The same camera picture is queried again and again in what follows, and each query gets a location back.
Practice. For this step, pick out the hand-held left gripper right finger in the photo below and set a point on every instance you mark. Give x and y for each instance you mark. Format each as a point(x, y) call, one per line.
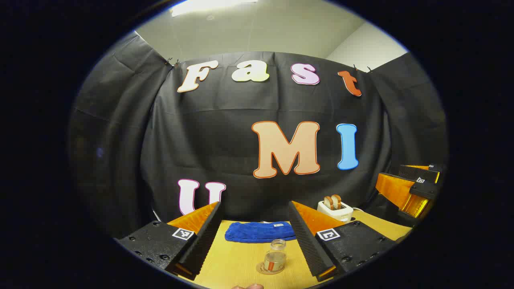
point(307, 241)

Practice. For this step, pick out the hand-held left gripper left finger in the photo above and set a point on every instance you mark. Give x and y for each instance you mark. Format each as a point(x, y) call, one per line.
point(207, 237)

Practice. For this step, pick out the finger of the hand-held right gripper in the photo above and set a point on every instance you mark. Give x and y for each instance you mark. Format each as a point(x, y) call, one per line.
point(423, 192)
point(419, 172)

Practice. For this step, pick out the clear glass water bottle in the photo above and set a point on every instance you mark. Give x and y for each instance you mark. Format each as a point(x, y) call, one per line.
point(275, 257)

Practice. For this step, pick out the round cork coaster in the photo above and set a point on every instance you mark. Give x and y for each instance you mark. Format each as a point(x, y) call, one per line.
point(261, 269)

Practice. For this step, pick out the toast slice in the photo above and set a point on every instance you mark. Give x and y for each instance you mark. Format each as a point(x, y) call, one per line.
point(328, 202)
point(337, 200)

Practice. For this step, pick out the white toaster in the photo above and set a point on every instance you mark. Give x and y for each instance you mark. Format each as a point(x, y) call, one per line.
point(341, 212)

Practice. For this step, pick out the blue folded towel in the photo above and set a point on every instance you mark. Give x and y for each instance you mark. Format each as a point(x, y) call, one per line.
point(257, 232)

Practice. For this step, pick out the black backdrop cloth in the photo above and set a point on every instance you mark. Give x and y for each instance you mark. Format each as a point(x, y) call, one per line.
point(225, 144)

